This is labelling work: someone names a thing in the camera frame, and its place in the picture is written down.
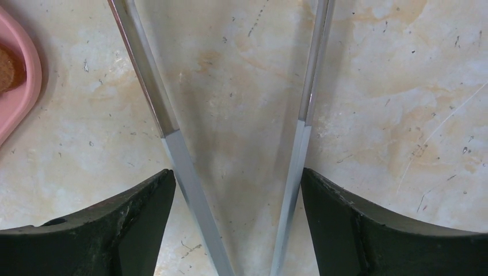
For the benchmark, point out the brown heart cookie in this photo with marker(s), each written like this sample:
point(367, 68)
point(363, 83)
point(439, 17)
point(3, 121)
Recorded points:
point(8, 69)

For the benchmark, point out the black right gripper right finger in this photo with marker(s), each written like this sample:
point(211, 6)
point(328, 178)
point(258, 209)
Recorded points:
point(354, 236)

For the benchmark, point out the metal tongs white handle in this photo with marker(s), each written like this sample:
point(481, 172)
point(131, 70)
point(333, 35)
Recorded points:
point(139, 50)

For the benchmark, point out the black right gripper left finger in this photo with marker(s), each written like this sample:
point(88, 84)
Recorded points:
point(121, 235)

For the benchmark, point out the pink plastic tray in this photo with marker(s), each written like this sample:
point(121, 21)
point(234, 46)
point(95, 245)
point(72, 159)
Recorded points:
point(17, 102)

